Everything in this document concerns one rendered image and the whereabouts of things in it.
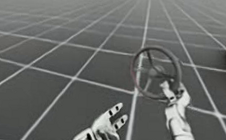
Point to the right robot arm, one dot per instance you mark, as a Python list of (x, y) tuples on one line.
[(184, 137)]

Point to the dark steering wheel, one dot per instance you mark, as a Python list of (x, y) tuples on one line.
[(137, 58)]

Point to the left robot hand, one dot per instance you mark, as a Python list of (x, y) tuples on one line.
[(104, 126)]

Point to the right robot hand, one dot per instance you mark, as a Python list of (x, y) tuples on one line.
[(176, 105)]

